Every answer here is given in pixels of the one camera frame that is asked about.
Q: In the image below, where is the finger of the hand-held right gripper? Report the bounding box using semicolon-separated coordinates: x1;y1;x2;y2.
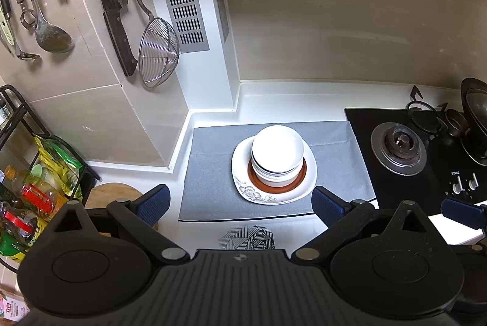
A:
441;197;487;236

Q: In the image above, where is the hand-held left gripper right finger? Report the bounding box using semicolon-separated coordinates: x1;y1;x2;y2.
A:
292;186;432;263

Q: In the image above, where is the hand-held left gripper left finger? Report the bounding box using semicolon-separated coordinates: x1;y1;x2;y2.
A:
49;184;190;266

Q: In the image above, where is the white square floral plate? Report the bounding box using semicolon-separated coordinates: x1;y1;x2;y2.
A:
231;136;318;205

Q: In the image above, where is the white bowl with blue inside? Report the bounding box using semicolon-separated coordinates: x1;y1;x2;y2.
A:
250;154;305;186

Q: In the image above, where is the orange plate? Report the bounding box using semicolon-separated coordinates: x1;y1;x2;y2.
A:
247;154;308;193

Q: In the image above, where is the round wooden cutting board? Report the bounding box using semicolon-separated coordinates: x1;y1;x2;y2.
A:
84;182;160;231

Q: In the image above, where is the grey counter mat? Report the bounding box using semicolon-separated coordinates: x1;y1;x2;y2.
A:
178;120;379;222

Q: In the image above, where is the black glass gas stove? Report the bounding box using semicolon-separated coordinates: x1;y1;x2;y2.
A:
344;107;487;214

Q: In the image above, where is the white mat with geometric print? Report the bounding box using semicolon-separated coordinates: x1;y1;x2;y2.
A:
152;214;331;254

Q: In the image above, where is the round steel stove burner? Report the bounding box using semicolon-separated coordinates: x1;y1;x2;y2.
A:
371;122;427;176

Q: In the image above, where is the black wok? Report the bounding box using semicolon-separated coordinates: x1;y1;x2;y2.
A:
460;78;487;167

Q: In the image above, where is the burner with black pan support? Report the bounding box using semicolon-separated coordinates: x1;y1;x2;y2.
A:
405;85;467;138

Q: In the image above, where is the yellow green snack packet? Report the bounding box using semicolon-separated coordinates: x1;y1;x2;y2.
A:
33;136;84;201

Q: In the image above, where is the red label bottle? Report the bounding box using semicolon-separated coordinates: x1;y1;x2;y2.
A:
19;184;58;216

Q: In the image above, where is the yellow oil bottle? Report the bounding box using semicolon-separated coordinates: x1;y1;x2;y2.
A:
4;165;50;197

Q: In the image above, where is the green label bottle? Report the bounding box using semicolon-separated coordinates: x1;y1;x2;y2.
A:
0;214;39;260

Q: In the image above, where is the dark sauce bottle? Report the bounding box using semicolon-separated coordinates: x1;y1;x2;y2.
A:
0;183;25;210

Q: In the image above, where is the printed carton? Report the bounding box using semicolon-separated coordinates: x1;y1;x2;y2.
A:
0;290;31;326

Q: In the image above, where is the black wire rack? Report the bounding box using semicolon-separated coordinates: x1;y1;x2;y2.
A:
0;84;103;197

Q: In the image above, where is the wire mesh strainer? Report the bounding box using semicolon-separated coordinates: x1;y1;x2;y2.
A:
121;0;180;87

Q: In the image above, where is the green handled utensil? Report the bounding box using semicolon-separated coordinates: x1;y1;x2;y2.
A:
0;0;16;54

